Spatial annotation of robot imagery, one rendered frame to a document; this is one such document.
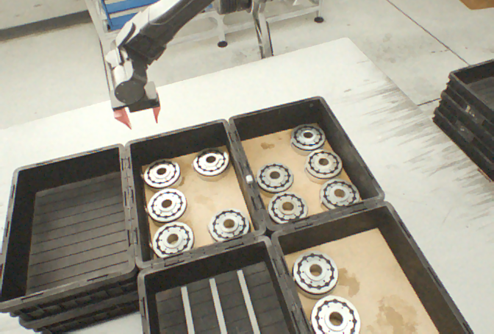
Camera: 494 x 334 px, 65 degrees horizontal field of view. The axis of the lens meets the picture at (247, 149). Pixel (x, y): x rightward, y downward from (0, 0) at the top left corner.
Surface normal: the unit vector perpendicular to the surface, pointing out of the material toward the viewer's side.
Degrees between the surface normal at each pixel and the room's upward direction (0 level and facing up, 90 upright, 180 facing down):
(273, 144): 0
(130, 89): 90
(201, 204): 0
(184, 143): 90
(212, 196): 0
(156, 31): 103
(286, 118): 90
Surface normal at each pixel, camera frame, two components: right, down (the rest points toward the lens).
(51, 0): 0.34, 0.69
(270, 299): -0.06, -0.66
